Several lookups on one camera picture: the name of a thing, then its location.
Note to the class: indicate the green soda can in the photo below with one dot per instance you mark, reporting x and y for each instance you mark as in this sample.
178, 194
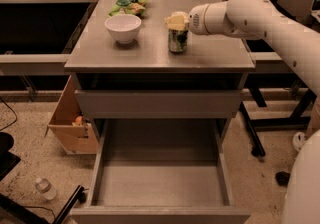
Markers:
177, 40

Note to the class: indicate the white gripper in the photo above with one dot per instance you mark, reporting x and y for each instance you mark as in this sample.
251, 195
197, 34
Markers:
197, 20

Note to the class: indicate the green chip bag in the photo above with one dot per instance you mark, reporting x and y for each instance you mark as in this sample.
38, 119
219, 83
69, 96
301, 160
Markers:
133, 7

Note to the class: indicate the orange fruit in box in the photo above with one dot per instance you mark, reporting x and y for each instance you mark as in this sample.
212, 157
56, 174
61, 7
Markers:
78, 120

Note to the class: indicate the cardboard box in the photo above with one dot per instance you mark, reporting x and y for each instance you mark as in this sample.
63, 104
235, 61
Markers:
74, 139

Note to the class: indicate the closed grey top drawer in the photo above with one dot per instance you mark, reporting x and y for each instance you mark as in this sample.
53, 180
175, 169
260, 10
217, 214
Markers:
159, 104

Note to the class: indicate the white ceramic bowl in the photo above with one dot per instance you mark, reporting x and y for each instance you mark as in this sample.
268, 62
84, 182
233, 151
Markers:
123, 28

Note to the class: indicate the black table leg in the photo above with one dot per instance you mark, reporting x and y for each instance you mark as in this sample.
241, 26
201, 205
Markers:
257, 148

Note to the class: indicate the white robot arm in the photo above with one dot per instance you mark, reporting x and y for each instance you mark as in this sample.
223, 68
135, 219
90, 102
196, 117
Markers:
298, 47

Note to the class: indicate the clear plastic water bottle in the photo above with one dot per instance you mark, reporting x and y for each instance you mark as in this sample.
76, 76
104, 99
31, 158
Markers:
45, 188

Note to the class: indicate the grey drawer cabinet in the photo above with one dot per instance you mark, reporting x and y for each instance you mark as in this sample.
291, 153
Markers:
212, 63

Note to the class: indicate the open middle drawer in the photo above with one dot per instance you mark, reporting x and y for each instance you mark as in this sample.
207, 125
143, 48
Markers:
166, 171

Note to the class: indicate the black office chair base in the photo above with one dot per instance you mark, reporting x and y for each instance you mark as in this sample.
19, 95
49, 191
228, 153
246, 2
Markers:
18, 200

